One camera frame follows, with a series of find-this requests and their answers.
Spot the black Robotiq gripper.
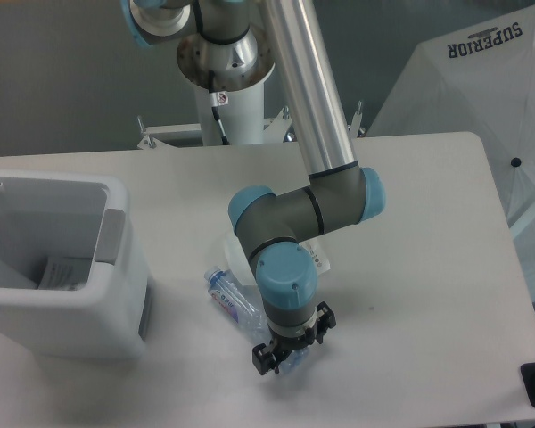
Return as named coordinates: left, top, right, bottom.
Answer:
left=251, top=301, right=336, bottom=375

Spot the clear plastic water bottle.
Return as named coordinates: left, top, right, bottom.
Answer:
left=204, top=266, right=315, bottom=374

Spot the clear plastic wrapper bag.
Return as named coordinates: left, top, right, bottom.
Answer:
left=222, top=229, right=333, bottom=287

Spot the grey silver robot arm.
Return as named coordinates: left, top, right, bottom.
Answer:
left=120, top=1, right=385, bottom=374

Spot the white plastic trash can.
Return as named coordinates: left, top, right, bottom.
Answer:
left=0, top=169, right=152, bottom=359

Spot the metal right clamp bolt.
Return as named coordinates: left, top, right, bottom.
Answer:
left=348, top=100, right=366, bottom=139

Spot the white Superior umbrella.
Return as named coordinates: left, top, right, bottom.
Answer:
left=367, top=5, right=535, bottom=218

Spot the white middle mounting bracket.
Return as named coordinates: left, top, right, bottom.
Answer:
left=263, top=105, right=297, bottom=144

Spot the white mounting bracket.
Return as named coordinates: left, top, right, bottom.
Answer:
left=136, top=115, right=203, bottom=150
left=263, top=105, right=297, bottom=144

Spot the white left mounting bracket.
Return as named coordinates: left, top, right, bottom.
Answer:
left=136, top=115, right=203, bottom=150

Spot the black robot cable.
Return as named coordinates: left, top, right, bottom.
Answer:
left=207, top=70, right=231, bottom=146

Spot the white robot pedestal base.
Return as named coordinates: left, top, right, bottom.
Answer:
left=177, top=24, right=275, bottom=146

